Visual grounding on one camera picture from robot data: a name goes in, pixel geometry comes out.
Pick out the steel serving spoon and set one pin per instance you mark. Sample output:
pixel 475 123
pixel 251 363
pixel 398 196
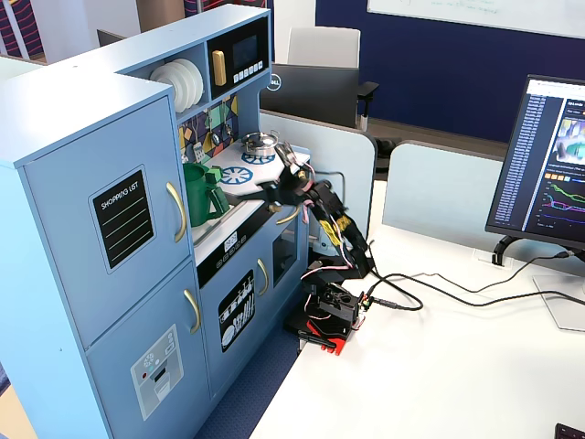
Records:
pixel 226 131

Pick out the blue fridge door with dispenser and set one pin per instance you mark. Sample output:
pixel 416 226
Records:
pixel 109 366

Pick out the blue oven door with window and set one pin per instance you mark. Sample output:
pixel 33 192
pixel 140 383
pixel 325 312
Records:
pixel 292 297

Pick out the white whiteboard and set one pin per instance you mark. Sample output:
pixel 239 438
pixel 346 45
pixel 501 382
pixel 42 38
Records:
pixel 457 11

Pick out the black keyboard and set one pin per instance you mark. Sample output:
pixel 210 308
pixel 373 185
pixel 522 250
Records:
pixel 571 432

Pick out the red and black clamp base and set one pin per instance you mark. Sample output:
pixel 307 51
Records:
pixel 338 343

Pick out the steel ladle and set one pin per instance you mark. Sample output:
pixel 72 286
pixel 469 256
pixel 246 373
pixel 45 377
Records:
pixel 213 137

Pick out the black microwave door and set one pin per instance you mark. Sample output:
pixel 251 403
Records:
pixel 219 36

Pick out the steel slotted spatula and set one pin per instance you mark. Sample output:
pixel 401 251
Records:
pixel 198 150

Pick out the white toy plate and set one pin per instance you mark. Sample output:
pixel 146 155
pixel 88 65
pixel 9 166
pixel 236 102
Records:
pixel 166 87
pixel 187 82
pixel 198 80

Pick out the blue dishwasher door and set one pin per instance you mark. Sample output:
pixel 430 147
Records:
pixel 210 329

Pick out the green ribbed container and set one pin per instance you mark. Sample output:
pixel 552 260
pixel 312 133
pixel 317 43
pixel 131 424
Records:
pixel 196 201

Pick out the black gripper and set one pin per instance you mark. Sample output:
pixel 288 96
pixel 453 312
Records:
pixel 284 190

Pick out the black computer monitor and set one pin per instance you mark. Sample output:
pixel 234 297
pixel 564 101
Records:
pixel 535 151

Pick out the light grey desk divider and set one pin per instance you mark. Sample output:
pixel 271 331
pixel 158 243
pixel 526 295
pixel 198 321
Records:
pixel 434 196
pixel 356 183

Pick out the gold stove knob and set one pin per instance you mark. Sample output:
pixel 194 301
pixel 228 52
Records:
pixel 274 208

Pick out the grey monitor stand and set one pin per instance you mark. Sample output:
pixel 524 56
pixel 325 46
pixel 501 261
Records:
pixel 562 311

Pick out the steel pot with lid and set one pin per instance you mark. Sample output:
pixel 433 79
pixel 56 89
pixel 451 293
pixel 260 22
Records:
pixel 259 144

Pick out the black Dell monitor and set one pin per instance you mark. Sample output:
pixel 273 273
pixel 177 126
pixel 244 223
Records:
pixel 311 91

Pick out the blue wooden toy kitchen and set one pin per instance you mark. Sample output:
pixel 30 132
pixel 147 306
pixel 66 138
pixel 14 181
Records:
pixel 91 137

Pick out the white office chair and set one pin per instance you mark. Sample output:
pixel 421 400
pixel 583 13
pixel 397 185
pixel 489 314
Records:
pixel 320 46

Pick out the blue fridge door with list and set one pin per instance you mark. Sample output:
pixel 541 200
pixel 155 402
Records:
pixel 68 274

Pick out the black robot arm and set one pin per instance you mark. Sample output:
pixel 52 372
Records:
pixel 352 238

